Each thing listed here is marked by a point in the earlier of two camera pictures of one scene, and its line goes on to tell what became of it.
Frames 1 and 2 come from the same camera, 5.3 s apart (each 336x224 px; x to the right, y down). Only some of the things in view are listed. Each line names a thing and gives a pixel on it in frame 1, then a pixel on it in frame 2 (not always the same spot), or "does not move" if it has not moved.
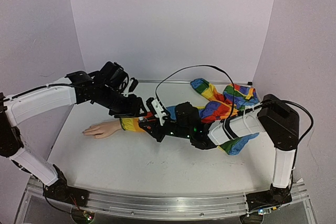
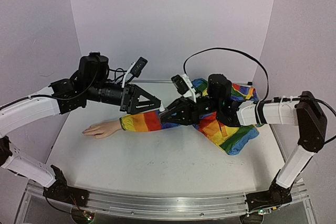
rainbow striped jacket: x=235 y=97 does not move
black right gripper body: x=155 y=128 to x=191 y=111
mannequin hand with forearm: x=103 y=129 does not move
